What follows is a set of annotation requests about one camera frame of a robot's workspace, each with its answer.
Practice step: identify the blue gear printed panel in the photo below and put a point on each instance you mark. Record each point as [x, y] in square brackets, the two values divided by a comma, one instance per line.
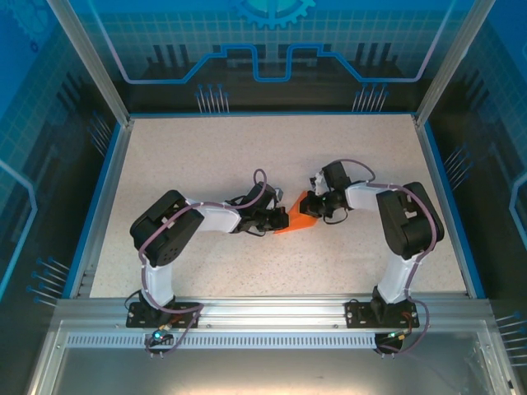
[271, 41]

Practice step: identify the metal tray plate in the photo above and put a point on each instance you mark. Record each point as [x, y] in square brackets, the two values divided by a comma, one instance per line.
[263, 370]

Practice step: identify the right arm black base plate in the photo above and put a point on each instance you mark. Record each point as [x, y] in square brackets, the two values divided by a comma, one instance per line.
[358, 314]

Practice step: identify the aluminium mounting rail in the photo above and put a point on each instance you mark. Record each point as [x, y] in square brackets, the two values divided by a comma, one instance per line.
[271, 308]

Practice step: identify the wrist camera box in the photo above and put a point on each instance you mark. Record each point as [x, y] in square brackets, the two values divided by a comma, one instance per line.
[319, 183]
[278, 194]

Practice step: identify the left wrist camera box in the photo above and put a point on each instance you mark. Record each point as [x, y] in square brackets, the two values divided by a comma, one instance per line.
[278, 194]

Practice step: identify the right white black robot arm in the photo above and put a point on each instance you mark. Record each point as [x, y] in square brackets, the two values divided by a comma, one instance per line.
[411, 222]

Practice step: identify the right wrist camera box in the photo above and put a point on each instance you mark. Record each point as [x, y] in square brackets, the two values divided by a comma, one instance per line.
[319, 183]

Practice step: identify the aluminium frame post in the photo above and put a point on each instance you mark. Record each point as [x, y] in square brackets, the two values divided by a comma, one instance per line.
[449, 70]
[94, 70]

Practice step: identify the aluminium side rail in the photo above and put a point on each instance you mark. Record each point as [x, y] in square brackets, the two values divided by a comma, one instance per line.
[115, 164]
[431, 164]

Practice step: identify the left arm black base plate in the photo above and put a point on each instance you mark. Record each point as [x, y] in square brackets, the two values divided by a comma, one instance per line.
[140, 319]

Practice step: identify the blue grid printed panel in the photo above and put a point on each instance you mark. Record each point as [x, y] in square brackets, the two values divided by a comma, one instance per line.
[502, 123]
[24, 123]

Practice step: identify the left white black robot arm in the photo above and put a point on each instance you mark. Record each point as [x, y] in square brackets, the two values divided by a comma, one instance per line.
[169, 226]

